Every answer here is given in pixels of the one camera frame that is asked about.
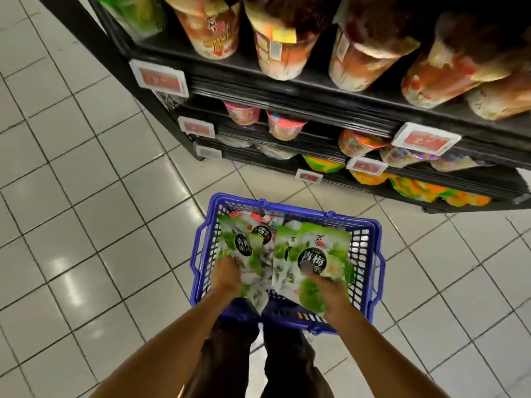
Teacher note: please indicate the large fruit jelly jar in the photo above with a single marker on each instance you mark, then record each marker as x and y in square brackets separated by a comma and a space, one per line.
[369, 54]
[502, 95]
[203, 25]
[286, 45]

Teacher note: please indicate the person's left forearm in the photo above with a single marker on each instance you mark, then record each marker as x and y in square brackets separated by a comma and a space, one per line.
[166, 352]

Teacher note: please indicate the pouches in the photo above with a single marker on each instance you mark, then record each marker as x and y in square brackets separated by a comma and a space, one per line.
[257, 218]

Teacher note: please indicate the person's right forearm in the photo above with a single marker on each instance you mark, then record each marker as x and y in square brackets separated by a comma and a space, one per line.
[382, 360]

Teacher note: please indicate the green plum pouch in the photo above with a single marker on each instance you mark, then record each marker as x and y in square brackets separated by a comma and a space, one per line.
[319, 248]
[245, 240]

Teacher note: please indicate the person's right hand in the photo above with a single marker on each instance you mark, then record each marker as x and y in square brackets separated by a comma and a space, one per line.
[336, 298]

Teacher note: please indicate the person's left hand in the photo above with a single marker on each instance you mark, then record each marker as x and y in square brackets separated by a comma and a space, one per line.
[226, 279]

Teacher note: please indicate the dark grey metal shelf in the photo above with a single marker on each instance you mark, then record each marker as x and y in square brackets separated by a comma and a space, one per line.
[348, 103]

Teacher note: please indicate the person's dark trousers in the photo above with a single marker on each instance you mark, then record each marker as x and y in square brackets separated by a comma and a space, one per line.
[224, 360]

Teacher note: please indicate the row of small pink-lid cups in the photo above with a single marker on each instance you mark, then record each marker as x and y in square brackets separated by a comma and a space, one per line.
[286, 126]

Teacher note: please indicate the row of small yellow-green cups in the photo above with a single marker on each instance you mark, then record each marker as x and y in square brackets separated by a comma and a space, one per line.
[423, 190]

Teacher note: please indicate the blue plastic shopping basket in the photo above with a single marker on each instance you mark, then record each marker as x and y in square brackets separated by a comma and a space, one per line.
[203, 244]

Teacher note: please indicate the row of orange jelly cups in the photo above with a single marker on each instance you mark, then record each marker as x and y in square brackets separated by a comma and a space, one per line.
[456, 66]

